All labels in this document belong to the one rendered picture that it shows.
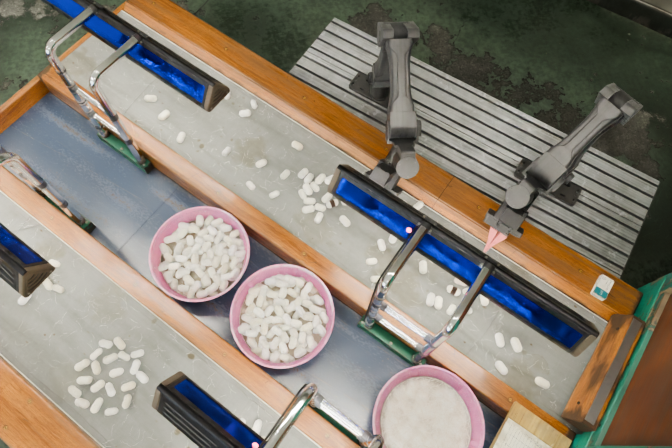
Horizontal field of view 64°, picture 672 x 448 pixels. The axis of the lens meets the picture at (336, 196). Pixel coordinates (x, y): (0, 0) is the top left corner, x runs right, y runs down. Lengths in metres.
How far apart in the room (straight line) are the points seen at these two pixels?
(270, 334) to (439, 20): 2.01
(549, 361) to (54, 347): 1.25
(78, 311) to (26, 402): 0.23
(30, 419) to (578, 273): 1.41
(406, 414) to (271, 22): 2.08
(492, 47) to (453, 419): 1.98
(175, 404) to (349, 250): 0.65
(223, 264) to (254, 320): 0.18
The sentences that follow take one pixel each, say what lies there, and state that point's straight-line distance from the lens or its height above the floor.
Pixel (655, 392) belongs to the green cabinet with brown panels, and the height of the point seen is 1.00.
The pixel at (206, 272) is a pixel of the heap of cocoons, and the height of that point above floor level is 0.73.
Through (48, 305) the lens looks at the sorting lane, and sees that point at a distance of 1.62.
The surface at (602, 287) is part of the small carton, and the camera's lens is 1.60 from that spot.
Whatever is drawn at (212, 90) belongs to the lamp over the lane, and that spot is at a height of 1.10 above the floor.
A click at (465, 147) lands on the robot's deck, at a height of 0.67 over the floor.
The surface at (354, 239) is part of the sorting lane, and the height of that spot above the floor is 0.74.
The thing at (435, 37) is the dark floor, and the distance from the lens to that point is 2.91.
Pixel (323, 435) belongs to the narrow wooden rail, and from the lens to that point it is 1.39.
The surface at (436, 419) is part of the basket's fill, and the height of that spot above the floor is 0.73.
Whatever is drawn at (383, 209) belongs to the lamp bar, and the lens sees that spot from 1.17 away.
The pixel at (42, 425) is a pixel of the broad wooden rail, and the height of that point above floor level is 0.76.
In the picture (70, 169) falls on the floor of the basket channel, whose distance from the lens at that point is 1.83.
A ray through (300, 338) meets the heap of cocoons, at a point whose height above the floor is 0.74.
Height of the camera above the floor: 2.16
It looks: 65 degrees down
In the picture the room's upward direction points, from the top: 4 degrees clockwise
